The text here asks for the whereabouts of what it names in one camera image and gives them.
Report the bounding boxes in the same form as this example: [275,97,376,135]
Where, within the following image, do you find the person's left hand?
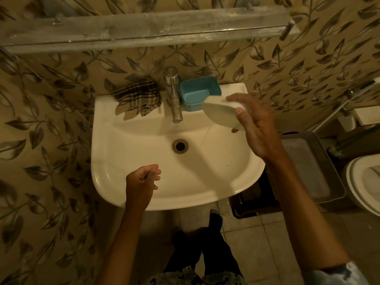
[125,164,162,212]

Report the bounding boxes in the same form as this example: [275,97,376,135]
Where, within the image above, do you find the person's right hand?
[226,93,286,163]

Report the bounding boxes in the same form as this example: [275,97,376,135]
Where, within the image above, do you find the white oval soap dish lid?
[202,95,247,131]

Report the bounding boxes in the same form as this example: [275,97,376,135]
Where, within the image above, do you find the person's left forearm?
[94,202,149,285]

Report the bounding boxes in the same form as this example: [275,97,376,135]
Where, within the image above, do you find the person's right forearm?
[264,151,351,272]

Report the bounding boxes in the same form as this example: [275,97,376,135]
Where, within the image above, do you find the white ceramic sink basin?
[90,83,266,212]

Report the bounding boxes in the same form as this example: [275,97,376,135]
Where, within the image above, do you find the metal sink drain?
[173,139,189,154]

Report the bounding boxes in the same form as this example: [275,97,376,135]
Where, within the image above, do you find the blue plastic soap dish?
[179,76,222,112]

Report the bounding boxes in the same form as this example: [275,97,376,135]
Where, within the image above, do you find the chrome metal faucet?
[163,66,183,124]

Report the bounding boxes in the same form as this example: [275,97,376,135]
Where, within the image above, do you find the person's dark sock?
[209,209,223,232]

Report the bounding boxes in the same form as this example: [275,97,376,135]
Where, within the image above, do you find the grey plastic tub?
[279,131,347,204]

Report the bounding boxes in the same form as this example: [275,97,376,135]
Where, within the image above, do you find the brown checkered cloth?
[112,80,162,117]

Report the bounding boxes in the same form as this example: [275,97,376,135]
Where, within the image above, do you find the dark brown plastic crate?
[229,167,282,219]

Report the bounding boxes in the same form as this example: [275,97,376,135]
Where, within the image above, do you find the person's dark trousers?
[164,225,244,278]

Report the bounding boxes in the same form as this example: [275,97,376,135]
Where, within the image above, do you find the white water pipe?
[307,77,380,132]

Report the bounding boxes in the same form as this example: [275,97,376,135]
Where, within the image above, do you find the person's patterned shirt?
[144,260,370,285]

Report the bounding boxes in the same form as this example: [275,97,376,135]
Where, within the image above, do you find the white toilet cistern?
[354,105,380,127]

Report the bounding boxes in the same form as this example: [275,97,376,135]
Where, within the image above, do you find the white toilet bowl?
[344,154,380,218]

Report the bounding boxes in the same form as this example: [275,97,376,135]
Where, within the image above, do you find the metal shelf bracket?
[280,20,295,41]

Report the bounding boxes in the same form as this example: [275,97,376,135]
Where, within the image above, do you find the glass wall shelf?
[0,5,300,54]

